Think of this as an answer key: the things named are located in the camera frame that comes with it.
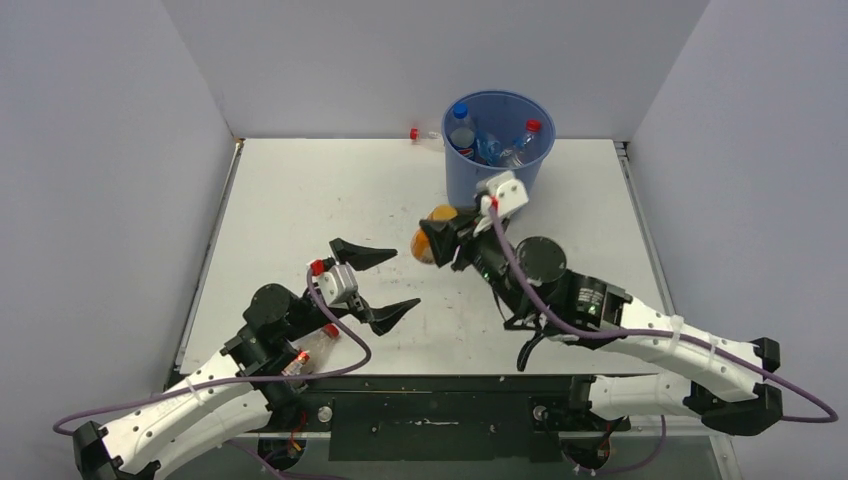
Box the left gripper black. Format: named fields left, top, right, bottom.
left=281, top=241, right=419, bottom=342

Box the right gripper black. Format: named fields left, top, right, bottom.
left=422, top=207, right=532, bottom=320

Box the orange juice bottle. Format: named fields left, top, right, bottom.
left=409, top=204, right=460, bottom=266

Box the pepsi bottle blue cap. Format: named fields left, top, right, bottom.
left=455, top=146, right=476, bottom=162

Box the crushed blue label bottle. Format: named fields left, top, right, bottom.
left=476, top=130, right=503, bottom=167

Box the red label clear bottle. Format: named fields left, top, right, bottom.
left=500, top=119, right=542, bottom=168

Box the small red cap bottle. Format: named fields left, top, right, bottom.
left=281, top=323, right=340, bottom=376

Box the blue label blue cap bottle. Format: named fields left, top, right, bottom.
left=448, top=102, right=475, bottom=133

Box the blue plastic bin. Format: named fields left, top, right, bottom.
left=441, top=90, right=556, bottom=205

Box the clear jar silver lid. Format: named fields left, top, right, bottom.
left=448, top=126, right=476, bottom=156

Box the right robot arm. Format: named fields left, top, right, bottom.
left=420, top=211, right=783, bottom=436

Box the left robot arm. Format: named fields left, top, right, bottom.
left=70, top=238, right=420, bottom=479

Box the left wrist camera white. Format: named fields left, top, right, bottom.
left=309, top=259, right=358, bottom=305

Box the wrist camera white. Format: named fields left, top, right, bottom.
left=309, top=259, right=358, bottom=305
left=475, top=171, right=529, bottom=218

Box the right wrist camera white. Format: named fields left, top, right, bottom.
left=475, top=171, right=529, bottom=218

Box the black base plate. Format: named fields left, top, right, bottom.
left=165, top=374, right=690, bottom=465

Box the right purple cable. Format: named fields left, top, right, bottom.
left=488, top=205, right=839, bottom=425

